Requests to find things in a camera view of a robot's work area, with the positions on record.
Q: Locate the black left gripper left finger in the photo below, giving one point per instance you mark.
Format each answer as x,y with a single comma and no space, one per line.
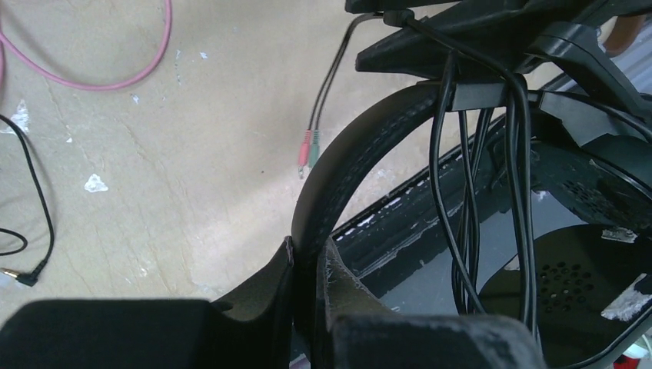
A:
250,327

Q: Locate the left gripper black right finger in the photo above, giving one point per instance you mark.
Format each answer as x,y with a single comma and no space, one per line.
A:
353,329

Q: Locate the red black headphones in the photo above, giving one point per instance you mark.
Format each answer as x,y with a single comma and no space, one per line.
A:
625,362

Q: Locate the pink headphones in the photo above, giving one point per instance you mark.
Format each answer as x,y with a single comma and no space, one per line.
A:
87,45

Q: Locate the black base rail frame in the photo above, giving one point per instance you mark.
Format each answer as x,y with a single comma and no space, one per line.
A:
588,166

